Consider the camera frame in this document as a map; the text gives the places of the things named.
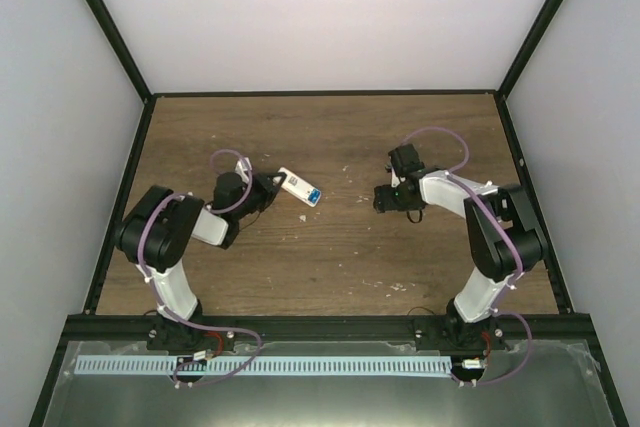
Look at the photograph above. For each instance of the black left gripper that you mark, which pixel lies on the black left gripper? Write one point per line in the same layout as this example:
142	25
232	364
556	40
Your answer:
268	192

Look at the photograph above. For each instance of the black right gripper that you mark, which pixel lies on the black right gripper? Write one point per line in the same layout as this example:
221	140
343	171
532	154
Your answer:
385	202

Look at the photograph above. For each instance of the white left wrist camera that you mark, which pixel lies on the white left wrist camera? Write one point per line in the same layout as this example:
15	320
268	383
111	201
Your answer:
243	169

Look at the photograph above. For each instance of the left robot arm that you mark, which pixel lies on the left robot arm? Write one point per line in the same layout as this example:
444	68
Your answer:
156	232

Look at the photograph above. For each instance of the blue battery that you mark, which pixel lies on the blue battery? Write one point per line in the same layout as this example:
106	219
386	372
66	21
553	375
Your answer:
314	197

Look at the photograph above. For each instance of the grey metal front plate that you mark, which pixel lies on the grey metal front plate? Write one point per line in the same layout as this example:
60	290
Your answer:
546	383

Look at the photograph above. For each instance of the white remote control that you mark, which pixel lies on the white remote control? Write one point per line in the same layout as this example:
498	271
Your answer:
297	186

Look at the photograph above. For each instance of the light blue slotted cable duct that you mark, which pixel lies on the light blue slotted cable duct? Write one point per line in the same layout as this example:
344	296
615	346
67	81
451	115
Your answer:
419	366

